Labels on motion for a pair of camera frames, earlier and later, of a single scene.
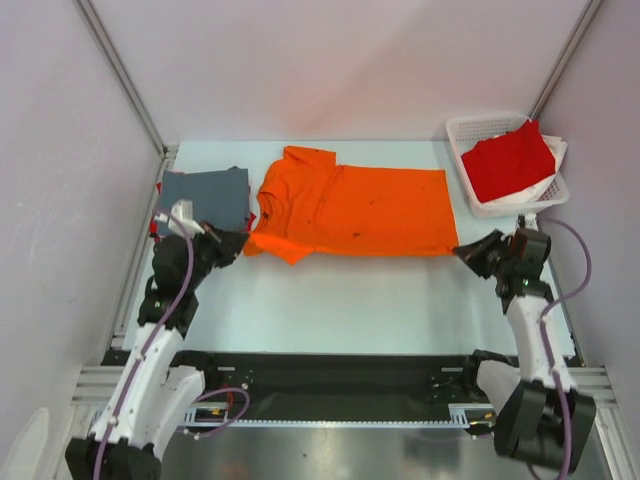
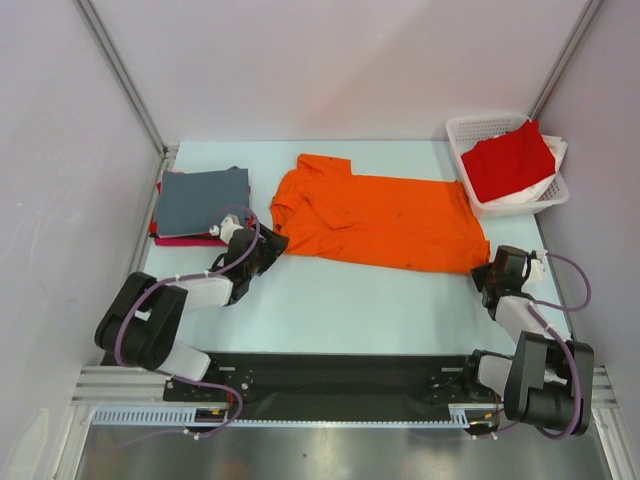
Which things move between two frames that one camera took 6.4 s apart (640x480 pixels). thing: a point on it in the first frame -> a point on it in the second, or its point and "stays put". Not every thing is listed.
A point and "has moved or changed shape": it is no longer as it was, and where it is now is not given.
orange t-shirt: x=310 y=206 has moved or changed shape
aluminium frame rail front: x=91 y=386 stays put
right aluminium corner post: x=564 y=60 stays put
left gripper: x=226 y=243 -> x=273 y=246
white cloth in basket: x=558 y=147 stays put
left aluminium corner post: x=122 y=73 stays put
